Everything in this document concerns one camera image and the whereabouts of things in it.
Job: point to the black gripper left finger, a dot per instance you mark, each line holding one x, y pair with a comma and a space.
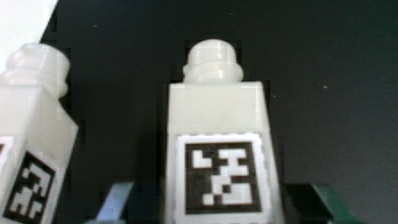
114, 205

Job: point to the white sheet with tags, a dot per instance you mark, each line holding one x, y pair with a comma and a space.
23, 21

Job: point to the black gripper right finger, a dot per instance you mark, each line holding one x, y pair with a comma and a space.
314, 206

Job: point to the white leg near sheet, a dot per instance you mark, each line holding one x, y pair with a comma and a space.
37, 134

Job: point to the white leg with tag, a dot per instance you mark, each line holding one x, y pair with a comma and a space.
220, 176

